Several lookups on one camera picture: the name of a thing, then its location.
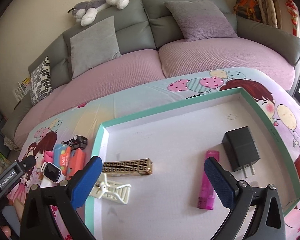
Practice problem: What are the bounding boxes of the teal rimmed white tray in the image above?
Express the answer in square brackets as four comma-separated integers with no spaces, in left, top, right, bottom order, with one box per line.
[85,88,300,239]

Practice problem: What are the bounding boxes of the cartoon printed bed sheet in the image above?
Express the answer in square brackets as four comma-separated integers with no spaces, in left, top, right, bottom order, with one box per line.
[13,68,300,239]

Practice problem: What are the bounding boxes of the books on side shelf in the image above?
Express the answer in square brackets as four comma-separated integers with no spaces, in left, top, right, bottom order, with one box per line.
[12,77,31,102]

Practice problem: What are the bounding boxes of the pink translucent lighter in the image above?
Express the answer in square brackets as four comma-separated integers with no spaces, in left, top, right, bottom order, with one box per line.
[197,150,220,210]

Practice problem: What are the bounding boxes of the coral orange case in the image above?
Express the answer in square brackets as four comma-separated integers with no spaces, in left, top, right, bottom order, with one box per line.
[66,148,85,180]

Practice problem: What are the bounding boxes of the grey white plush dog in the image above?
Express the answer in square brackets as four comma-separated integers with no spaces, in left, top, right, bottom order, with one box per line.
[68,0,129,27]

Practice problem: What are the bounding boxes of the blue eraser case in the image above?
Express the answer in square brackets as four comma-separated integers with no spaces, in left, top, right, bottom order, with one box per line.
[53,144,71,176]

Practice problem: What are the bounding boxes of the grey sofa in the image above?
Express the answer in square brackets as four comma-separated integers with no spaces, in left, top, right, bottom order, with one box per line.
[1,0,300,141]

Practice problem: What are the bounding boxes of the purple grey cushion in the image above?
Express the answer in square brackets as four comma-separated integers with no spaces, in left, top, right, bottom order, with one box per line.
[164,0,238,42]

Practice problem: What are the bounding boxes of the orange red wall decoration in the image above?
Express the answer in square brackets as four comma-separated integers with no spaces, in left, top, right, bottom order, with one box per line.
[234,0,263,23]

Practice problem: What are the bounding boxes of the black toy car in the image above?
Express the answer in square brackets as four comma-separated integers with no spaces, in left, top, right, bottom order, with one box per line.
[61,135,88,151]

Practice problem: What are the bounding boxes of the person's hand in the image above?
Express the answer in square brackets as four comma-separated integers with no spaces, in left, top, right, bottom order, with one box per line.
[1,225,11,238]

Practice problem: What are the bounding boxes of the pink sofa seat cover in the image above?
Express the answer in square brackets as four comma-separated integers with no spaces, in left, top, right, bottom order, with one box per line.
[11,38,295,146]

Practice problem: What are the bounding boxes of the black power adapter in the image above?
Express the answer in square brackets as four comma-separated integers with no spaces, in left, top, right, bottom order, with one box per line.
[222,126,260,178]

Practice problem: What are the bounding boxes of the black white patterned cushion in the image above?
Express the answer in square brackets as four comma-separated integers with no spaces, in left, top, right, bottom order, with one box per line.
[30,57,52,106]

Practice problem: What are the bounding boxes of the white smartwatch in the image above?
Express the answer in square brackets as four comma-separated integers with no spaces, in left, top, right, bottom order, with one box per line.
[40,162,66,188]

